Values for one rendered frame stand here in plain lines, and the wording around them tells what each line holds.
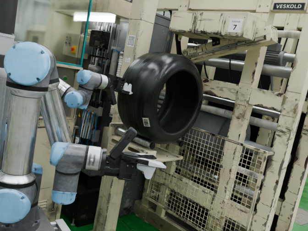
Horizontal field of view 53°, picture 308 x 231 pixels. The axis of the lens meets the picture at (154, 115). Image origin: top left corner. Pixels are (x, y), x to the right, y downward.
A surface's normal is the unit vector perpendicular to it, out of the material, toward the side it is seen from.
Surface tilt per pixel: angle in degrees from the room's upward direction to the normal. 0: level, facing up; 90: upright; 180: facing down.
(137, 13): 90
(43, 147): 90
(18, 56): 82
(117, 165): 82
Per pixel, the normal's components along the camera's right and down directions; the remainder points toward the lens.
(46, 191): 0.70, 0.24
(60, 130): 0.50, 0.10
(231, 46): -0.69, -0.02
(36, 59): 0.20, 0.05
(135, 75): -0.54, -0.43
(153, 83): 0.05, -0.11
